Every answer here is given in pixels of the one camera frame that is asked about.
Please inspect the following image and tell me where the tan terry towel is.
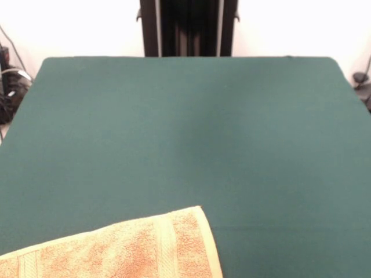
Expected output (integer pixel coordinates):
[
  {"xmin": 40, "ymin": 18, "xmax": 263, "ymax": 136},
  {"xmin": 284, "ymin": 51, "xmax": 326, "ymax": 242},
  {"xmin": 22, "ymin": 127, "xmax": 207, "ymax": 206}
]
[{"xmin": 0, "ymin": 205, "xmax": 224, "ymax": 278}]

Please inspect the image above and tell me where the dark green table cloth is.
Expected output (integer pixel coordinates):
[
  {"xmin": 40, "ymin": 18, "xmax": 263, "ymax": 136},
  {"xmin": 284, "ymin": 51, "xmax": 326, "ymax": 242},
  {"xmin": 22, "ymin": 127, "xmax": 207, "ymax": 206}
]
[{"xmin": 0, "ymin": 56, "xmax": 371, "ymax": 278}]

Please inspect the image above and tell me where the black rounded device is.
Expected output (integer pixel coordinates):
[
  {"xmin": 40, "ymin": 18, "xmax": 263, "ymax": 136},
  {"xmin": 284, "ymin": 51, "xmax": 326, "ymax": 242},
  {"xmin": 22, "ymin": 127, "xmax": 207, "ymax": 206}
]
[{"xmin": 352, "ymin": 72, "xmax": 371, "ymax": 114}]

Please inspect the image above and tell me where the black plug adapter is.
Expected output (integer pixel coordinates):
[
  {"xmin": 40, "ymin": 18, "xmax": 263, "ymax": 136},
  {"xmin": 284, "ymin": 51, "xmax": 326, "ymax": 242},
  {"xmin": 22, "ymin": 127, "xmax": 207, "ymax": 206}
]
[{"xmin": 0, "ymin": 46, "xmax": 11, "ymax": 69}]

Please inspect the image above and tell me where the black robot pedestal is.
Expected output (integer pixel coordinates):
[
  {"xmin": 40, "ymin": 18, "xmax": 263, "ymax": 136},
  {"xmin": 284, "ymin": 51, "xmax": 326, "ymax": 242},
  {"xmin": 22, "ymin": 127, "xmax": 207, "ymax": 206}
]
[{"xmin": 136, "ymin": 0, "xmax": 241, "ymax": 57}]

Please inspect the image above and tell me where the black cable heap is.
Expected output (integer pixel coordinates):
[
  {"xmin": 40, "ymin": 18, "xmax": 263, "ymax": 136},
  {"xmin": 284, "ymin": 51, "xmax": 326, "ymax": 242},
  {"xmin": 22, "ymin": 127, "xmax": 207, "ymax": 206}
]
[{"xmin": 0, "ymin": 68, "xmax": 33, "ymax": 125}]

